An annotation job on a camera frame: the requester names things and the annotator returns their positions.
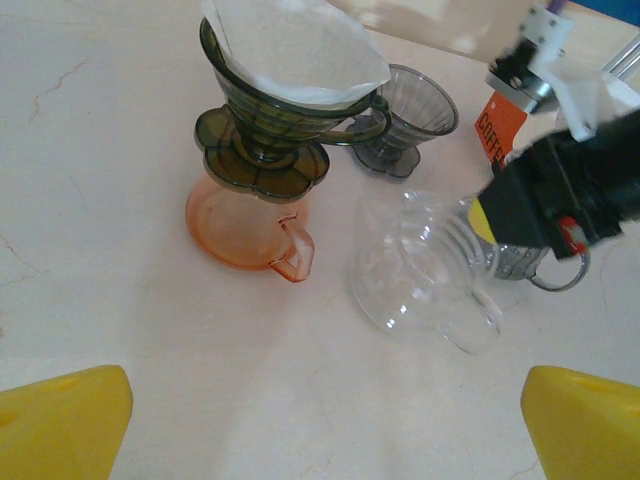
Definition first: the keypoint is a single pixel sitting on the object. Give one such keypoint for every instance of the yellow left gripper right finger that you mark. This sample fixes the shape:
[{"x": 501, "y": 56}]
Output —
[{"x": 590, "y": 430}]

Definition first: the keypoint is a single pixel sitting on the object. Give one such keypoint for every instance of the aluminium frame post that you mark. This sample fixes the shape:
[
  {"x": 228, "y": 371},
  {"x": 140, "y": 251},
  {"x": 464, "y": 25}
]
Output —
[{"x": 622, "y": 55}]

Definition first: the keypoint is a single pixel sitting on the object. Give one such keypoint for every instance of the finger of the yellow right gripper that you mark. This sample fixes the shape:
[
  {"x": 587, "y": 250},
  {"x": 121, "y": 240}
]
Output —
[{"x": 480, "y": 220}]

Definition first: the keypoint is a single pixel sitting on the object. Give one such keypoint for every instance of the grey plastic dripper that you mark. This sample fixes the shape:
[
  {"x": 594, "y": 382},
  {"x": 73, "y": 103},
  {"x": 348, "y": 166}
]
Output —
[{"x": 420, "y": 110}]

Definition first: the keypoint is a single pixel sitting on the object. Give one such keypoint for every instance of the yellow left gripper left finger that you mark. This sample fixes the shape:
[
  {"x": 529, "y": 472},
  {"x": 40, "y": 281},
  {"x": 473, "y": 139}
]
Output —
[{"x": 60, "y": 425}]

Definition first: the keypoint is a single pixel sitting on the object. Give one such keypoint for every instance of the white paper coffee filter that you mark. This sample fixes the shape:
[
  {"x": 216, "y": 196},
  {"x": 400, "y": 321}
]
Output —
[{"x": 300, "y": 55}]

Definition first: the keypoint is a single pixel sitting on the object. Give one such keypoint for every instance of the clear plastic dripper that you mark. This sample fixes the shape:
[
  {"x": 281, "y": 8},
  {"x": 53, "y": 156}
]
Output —
[{"x": 425, "y": 300}]

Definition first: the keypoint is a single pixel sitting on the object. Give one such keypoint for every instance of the orange transparent server jug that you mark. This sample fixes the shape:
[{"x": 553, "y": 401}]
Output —
[{"x": 220, "y": 235}]

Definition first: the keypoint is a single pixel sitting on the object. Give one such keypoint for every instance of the olive green plastic dripper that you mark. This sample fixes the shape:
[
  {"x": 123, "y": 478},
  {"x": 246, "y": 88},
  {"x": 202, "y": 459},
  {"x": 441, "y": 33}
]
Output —
[{"x": 260, "y": 175}]

